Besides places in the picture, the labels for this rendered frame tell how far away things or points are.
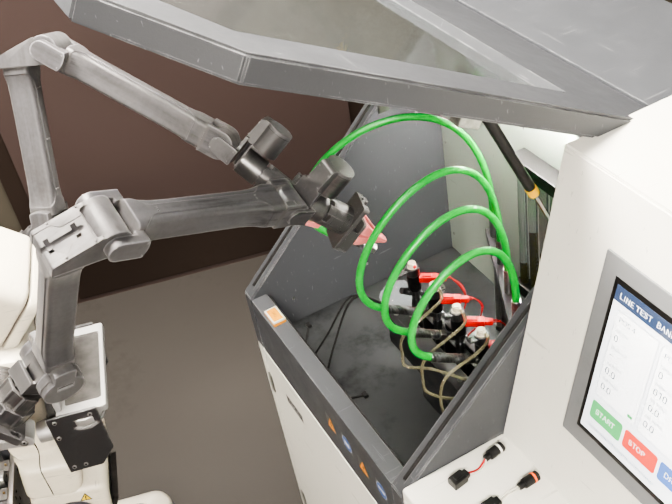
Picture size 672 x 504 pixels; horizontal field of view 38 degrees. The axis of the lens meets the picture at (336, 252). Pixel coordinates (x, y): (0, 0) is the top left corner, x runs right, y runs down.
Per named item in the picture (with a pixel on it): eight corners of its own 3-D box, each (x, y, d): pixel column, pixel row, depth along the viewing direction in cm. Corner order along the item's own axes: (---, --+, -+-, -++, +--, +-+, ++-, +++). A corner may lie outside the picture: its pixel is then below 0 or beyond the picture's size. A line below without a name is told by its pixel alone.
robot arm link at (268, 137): (215, 138, 196) (204, 147, 188) (249, 94, 193) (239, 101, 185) (262, 176, 198) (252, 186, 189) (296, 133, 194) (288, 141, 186)
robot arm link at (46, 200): (8, 35, 196) (-15, 40, 187) (72, 29, 194) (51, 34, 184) (48, 246, 209) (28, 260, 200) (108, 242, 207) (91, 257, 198)
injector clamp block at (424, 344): (394, 363, 216) (386, 313, 206) (431, 344, 219) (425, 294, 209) (482, 464, 191) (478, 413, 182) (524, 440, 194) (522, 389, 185)
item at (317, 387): (264, 349, 231) (250, 300, 221) (280, 341, 233) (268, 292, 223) (399, 535, 186) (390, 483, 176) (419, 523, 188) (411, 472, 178)
